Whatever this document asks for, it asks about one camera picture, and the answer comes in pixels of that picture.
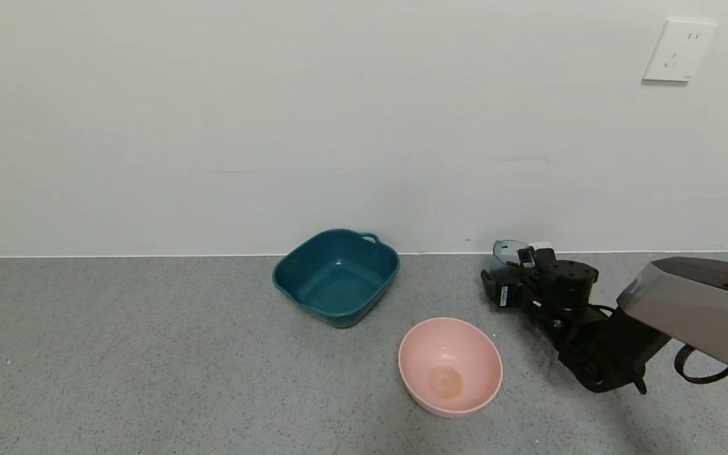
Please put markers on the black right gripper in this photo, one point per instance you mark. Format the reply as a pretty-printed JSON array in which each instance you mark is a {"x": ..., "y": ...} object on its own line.
[{"x": 502, "y": 295}]

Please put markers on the translucent teal plastic cup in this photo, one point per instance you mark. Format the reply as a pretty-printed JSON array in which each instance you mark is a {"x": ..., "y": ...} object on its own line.
[{"x": 506, "y": 253}]

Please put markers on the pink plastic bowl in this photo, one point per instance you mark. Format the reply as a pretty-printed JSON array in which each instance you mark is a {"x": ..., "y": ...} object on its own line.
[{"x": 449, "y": 366}]

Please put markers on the teal square plastic basin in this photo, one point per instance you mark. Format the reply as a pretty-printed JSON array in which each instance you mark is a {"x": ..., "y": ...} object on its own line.
[{"x": 339, "y": 284}]

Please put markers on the white wall socket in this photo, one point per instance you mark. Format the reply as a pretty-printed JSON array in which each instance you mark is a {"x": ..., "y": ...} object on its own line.
[{"x": 679, "y": 52}]

